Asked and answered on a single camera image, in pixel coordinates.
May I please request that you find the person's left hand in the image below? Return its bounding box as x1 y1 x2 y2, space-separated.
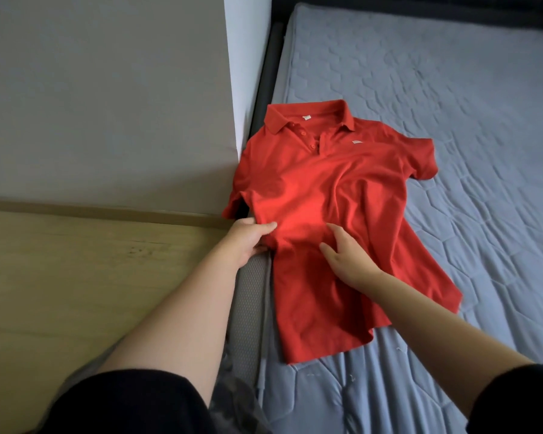
219 218 279 269

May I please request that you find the person's right hand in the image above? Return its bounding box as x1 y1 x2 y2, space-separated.
319 223 386 291

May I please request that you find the red polo shirt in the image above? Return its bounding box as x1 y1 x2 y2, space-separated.
221 99 465 365

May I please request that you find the grey quilted bed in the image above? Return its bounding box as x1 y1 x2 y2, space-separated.
226 2 543 434

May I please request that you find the person's right forearm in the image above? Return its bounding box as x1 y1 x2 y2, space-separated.
362 271 535 417

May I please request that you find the person's left forearm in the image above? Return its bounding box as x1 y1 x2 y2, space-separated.
98 248 246 407

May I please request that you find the dark grey upholstered headboard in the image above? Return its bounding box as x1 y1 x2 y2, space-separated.
271 0 543 31

